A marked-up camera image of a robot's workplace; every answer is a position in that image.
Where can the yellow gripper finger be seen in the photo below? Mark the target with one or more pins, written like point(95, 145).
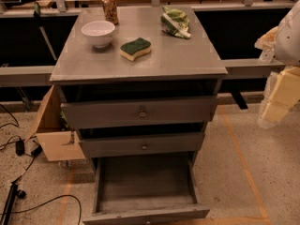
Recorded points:
point(284, 94)

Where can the green jalapeno chip bag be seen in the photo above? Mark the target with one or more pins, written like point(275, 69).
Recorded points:
point(175, 22)

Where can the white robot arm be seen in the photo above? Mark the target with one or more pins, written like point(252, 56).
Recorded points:
point(285, 40)

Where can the grey metal drawer cabinet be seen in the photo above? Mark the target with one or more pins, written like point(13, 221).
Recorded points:
point(146, 92)

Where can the bottom grey open drawer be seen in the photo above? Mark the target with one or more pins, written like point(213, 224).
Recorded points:
point(145, 190)

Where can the middle grey drawer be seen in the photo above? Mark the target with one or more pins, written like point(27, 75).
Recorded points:
point(139, 145)

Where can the top grey drawer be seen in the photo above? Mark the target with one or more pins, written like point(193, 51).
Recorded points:
point(139, 112)

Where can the clear sanitizer bottle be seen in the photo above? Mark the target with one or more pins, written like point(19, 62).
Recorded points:
point(267, 55)

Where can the green yellow sponge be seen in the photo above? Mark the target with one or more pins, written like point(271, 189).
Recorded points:
point(135, 48)

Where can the white ceramic bowl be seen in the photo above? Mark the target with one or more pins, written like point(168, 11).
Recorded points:
point(99, 33)

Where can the patterned drink can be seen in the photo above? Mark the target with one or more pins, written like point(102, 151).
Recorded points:
point(110, 11)

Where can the cardboard box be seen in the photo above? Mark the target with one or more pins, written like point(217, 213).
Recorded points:
point(57, 143)

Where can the black power adapter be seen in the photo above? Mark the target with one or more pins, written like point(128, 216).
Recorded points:
point(19, 148)

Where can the black tripod leg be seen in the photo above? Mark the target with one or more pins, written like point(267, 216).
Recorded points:
point(14, 192)

